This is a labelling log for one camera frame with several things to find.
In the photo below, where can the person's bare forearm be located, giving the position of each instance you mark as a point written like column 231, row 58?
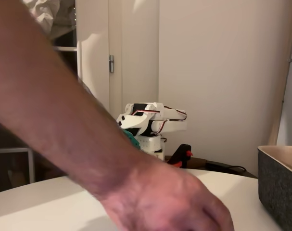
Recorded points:
column 52, row 96

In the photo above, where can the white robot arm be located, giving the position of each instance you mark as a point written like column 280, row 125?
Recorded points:
column 169, row 125

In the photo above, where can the grey felt box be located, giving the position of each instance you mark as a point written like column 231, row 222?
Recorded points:
column 278, row 187

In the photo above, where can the person's hand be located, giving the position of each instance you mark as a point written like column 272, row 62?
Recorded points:
column 165, row 204

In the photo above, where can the black clamp red trigger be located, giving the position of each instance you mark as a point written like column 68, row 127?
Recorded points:
column 181, row 154

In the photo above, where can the dark brown wooden chair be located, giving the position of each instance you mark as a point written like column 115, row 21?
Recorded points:
column 198, row 162

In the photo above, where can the silver door hinge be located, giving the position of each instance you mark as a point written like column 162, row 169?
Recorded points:
column 111, row 63

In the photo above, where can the white glass door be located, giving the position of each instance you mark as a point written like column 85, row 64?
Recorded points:
column 95, row 36

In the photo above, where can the beige crumpled curtain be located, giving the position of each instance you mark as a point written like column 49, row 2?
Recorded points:
column 54, row 14

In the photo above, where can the light wooden frame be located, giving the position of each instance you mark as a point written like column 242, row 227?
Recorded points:
column 281, row 84

